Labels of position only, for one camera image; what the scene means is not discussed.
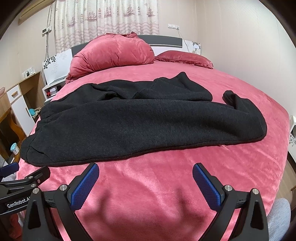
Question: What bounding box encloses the black knitted garment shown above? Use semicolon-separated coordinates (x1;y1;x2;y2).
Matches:
20;72;267;167

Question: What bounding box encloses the grey knitted sleeve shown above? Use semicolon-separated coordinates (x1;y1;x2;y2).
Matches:
267;198;291;240

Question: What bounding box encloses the light blue white jar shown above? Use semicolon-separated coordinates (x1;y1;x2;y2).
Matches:
10;143;20;155

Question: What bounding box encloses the wooden shelf unit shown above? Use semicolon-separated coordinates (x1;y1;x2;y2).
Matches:
1;92;26;161

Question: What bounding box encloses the pink velvet bed cover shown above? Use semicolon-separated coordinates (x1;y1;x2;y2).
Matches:
16;60;291;241

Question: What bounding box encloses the white and wood desk cabinet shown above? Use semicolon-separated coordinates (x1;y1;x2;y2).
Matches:
6;72;45;136

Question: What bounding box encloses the white bedside table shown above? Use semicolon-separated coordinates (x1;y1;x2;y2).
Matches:
42;77;66;103

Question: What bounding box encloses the dark pink pillow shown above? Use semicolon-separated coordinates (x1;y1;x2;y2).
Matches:
154;50;213;69

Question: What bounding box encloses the large pink folded duvet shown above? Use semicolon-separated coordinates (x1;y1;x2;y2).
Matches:
66;32;154;83

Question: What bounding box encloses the patterned white curtain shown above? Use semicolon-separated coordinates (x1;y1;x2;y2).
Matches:
54;0;159;53

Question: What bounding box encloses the white wall socket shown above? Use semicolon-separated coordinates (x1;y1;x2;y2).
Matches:
168;24;179;30

